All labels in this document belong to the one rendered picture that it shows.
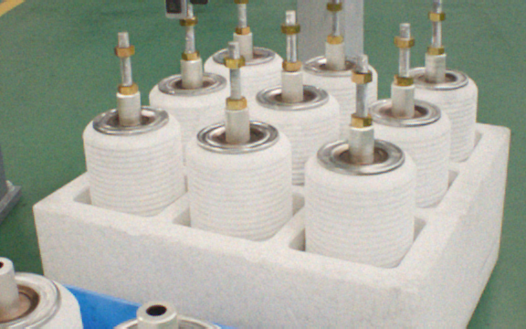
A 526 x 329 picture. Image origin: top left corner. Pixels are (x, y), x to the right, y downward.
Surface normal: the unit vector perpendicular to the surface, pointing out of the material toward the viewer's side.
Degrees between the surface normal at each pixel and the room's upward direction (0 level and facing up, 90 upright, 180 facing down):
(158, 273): 90
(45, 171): 0
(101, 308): 88
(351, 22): 90
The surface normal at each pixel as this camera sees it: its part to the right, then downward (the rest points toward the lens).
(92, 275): -0.46, 0.37
